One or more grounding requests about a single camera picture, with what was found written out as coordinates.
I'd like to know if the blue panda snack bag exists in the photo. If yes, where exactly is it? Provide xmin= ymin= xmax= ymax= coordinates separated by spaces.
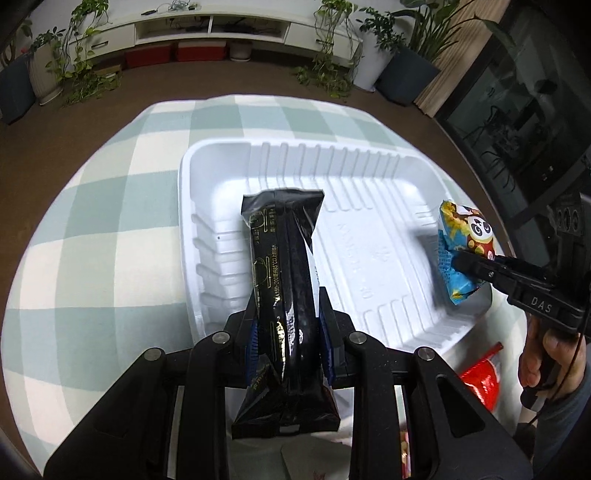
xmin=438 ymin=200 xmax=496 ymax=305

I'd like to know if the black snack bar packet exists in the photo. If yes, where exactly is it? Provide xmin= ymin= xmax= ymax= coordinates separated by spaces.
xmin=231 ymin=188 xmax=341 ymax=439

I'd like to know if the large red chip bag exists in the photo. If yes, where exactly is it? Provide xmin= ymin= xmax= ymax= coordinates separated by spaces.
xmin=460 ymin=342 xmax=503 ymax=412

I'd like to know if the white grey snack pouch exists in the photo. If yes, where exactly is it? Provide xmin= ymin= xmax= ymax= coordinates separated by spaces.
xmin=280 ymin=436 xmax=351 ymax=480

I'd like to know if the person's right hand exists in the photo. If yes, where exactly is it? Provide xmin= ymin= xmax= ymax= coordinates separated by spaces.
xmin=518 ymin=315 xmax=587 ymax=399

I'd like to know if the white plastic tray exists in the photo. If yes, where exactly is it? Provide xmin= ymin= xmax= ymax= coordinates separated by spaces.
xmin=177 ymin=138 xmax=494 ymax=352

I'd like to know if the checkered green white tablecloth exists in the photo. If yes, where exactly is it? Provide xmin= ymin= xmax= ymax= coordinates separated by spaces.
xmin=1 ymin=95 xmax=525 ymax=468

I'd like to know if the tall plant dark pot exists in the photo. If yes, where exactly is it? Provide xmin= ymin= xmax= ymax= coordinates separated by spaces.
xmin=363 ymin=1 xmax=515 ymax=106

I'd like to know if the small plant white pot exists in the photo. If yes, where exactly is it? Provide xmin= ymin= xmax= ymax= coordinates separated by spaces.
xmin=353 ymin=6 xmax=407 ymax=92

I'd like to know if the trailing vine plant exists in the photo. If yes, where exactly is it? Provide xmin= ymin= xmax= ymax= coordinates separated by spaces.
xmin=294 ymin=0 xmax=359 ymax=99

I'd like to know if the red storage box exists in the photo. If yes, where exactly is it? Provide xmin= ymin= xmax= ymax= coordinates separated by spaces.
xmin=176 ymin=39 xmax=226 ymax=62
xmin=124 ymin=42 xmax=173 ymax=69

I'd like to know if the white tv console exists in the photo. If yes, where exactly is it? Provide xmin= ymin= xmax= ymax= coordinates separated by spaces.
xmin=68 ymin=5 xmax=361 ymax=66

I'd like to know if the left tree plant dark pot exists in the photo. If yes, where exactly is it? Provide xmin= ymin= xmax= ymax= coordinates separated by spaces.
xmin=0 ymin=18 xmax=36 ymax=125

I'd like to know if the left plant white pot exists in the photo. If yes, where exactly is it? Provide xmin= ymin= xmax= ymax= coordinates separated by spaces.
xmin=27 ymin=0 xmax=123 ymax=107

